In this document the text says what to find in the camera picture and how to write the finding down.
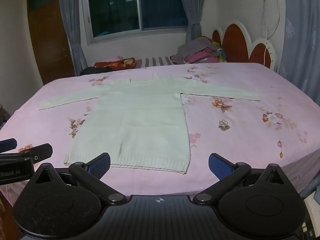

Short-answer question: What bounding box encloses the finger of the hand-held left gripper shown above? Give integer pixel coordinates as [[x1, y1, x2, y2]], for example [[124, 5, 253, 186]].
[[0, 144, 53, 166], [0, 138, 18, 153]]

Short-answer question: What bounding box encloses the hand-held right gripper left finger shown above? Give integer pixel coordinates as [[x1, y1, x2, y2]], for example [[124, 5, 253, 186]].
[[32, 152, 128, 205]]

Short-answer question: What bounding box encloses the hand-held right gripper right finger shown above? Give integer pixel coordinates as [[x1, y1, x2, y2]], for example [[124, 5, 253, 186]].
[[192, 152, 292, 205]]

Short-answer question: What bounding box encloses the white knit sweater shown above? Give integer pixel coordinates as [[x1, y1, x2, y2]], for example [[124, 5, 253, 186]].
[[37, 77, 261, 175]]

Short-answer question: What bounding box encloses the pile of colourful clothes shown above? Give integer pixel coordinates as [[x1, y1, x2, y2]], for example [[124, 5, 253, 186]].
[[170, 36, 228, 65]]

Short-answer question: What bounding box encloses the pink floral bed sheet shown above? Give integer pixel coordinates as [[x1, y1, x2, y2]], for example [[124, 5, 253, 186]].
[[0, 62, 320, 205]]

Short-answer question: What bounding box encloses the black cloth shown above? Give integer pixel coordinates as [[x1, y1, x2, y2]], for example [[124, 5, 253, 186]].
[[79, 66, 113, 76]]

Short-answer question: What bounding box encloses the red patterned pillow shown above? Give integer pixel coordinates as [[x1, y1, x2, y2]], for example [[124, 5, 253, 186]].
[[93, 57, 137, 71]]

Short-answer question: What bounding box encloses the brown wooden door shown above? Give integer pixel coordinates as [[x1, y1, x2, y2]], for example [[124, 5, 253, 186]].
[[26, 0, 75, 85]]

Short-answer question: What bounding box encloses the grey striped cloth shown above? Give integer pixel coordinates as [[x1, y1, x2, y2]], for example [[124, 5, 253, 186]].
[[135, 56, 175, 68]]

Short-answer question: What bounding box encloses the red and white headboard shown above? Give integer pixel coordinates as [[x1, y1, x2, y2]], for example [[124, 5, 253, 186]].
[[212, 20, 279, 73]]

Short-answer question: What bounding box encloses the grey window curtain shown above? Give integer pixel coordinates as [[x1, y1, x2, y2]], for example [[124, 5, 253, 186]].
[[176, 0, 207, 42], [57, 0, 88, 77]]

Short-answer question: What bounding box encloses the pale blue patterned curtain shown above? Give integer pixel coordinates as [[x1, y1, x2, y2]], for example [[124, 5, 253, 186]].
[[277, 0, 320, 103]]

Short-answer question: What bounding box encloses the sliding glass window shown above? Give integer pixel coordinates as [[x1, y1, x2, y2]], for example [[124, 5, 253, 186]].
[[82, 0, 189, 46]]

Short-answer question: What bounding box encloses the white charger cable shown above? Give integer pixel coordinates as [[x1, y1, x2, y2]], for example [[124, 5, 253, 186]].
[[260, 0, 282, 67]]

